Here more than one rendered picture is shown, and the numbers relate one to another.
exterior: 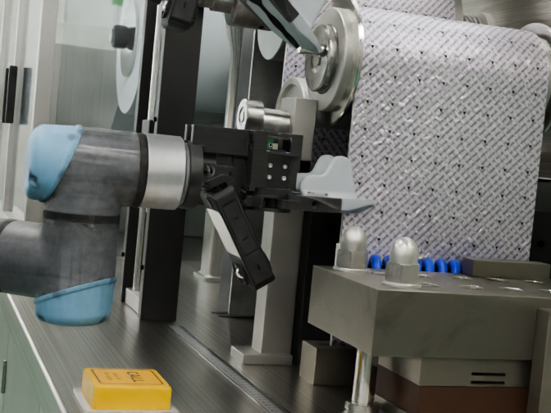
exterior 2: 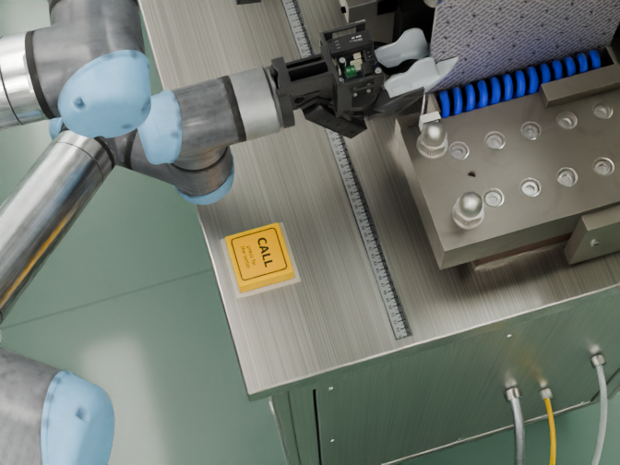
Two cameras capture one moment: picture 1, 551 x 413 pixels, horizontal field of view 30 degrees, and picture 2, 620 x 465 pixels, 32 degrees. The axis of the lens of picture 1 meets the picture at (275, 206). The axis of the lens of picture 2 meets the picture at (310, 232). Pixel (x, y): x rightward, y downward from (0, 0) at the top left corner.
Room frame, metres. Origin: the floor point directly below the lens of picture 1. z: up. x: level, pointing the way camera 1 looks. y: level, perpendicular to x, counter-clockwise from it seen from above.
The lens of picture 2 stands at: (0.45, 0.00, 2.18)
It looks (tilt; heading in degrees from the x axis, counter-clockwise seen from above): 68 degrees down; 6
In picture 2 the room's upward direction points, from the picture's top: 4 degrees counter-clockwise
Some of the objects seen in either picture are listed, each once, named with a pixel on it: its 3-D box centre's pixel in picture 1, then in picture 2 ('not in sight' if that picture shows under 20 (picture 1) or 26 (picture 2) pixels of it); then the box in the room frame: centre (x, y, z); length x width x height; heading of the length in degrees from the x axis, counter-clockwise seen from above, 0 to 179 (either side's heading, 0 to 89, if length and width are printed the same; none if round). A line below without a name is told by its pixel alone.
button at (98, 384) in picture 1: (125, 389); (259, 256); (0.93, 0.12, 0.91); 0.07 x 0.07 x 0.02; 19
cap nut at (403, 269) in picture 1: (403, 260); (470, 206); (0.95, -0.12, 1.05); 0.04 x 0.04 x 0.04
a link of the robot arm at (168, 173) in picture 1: (161, 171); (256, 100); (1.04, 0.12, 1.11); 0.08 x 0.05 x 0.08; 19
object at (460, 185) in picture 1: (443, 195); (528, 29); (1.14, -0.18, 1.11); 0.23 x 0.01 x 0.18; 109
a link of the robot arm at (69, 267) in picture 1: (62, 265); (187, 156); (1.02, 0.21, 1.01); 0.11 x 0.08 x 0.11; 71
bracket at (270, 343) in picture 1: (270, 229); (363, 26); (1.18, 0.00, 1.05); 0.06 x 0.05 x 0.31; 109
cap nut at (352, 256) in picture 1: (352, 247); (434, 136); (1.03, -0.08, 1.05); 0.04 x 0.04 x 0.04
